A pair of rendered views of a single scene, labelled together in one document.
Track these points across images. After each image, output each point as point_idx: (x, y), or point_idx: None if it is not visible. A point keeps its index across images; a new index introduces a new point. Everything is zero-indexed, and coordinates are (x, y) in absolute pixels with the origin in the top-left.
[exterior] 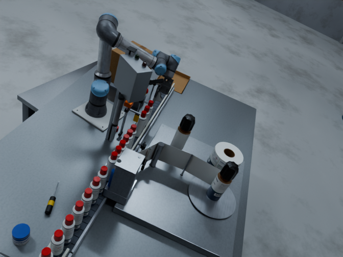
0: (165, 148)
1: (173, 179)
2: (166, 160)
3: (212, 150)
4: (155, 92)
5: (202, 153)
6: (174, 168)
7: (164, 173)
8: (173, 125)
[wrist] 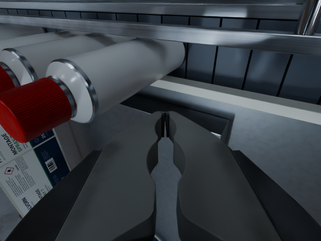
0: (7, 158)
1: (65, 150)
2: (51, 146)
3: None
4: (24, 217)
5: (157, 226)
6: (84, 157)
7: (62, 135)
8: (281, 178)
